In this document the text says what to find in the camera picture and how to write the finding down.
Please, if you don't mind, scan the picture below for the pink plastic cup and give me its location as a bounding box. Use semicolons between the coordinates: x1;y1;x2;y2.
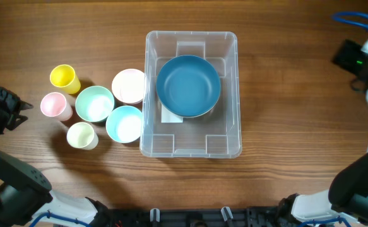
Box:
40;92;73;121

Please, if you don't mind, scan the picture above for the yellow plastic cup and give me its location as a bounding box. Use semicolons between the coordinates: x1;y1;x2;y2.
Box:
50;64;81;95

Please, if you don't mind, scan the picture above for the dark blue bowl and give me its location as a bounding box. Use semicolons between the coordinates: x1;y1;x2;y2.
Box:
156;55;222;118

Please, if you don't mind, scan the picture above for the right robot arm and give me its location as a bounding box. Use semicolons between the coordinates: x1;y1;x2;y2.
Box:
275;40;368;226

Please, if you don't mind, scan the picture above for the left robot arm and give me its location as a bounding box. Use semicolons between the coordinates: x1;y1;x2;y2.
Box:
0;87;118;227

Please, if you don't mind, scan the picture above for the white label in container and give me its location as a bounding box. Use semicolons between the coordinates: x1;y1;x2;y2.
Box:
161;105;183;123

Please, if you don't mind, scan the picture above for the clear plastic storage container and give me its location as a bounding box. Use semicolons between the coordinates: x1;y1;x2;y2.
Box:
139;31;242;158

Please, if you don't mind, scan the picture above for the cream plastic cup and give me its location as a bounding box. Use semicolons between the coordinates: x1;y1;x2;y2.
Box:
66;122;98;150

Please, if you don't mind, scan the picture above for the mint green small bowl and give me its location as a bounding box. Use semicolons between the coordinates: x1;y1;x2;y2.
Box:
75;86;115;122

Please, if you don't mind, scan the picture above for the light blue small bowl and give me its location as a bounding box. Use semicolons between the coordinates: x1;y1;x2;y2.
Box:
105;105;143;143

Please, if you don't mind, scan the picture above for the pale pink small bowl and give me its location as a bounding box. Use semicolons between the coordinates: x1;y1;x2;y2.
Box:
111;69;145;105

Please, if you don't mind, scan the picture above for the right blue cable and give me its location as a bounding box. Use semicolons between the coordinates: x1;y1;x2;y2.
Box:
331;11;368;33

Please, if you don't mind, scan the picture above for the blue cable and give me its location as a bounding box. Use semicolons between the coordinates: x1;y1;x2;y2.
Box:
28;211;93;227
331;11;368;33

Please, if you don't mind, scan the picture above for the left blue cable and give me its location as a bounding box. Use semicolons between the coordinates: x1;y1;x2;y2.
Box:
28;211;93;227

